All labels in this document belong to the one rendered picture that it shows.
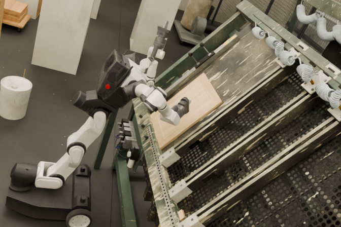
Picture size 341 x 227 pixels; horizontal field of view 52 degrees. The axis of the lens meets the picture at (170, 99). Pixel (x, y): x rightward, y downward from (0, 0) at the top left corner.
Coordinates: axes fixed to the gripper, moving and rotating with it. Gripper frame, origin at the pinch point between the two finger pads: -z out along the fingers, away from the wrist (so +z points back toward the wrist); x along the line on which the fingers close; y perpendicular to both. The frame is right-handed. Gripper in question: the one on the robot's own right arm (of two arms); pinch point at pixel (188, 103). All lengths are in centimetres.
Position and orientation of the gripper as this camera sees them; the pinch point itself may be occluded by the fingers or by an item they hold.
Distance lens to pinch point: 243.9
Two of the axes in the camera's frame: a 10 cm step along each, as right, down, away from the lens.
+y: -8.5, -2.2, 4.8
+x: -0.4, -8.8, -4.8
